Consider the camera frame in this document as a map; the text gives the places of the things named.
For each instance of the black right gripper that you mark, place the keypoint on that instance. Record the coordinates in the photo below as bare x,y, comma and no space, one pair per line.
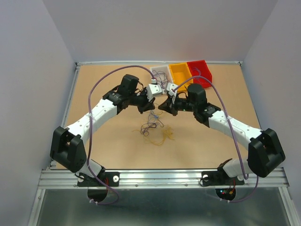
166,106

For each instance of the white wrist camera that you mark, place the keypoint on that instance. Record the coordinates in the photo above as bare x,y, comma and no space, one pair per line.
171,91
153,90

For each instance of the white plastic bin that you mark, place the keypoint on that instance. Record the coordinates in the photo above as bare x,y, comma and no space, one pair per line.
162,75

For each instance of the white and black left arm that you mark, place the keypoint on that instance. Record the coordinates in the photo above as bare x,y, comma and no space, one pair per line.
68,144

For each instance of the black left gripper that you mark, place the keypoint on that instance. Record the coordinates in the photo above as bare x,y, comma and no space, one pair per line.
147,105

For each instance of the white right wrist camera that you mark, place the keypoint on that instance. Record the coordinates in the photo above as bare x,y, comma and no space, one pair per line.
171,91

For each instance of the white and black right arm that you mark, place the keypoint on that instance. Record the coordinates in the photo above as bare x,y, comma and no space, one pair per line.
265,152

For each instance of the red plastic bin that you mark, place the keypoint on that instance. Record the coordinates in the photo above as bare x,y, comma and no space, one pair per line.
201,73

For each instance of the yellow plastic bin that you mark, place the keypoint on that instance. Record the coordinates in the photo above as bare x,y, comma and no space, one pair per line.
179,72

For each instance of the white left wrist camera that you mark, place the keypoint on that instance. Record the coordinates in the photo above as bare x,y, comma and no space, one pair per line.
153,90

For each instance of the aluminium mounting rail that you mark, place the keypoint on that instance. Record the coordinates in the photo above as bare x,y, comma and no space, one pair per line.
151,179

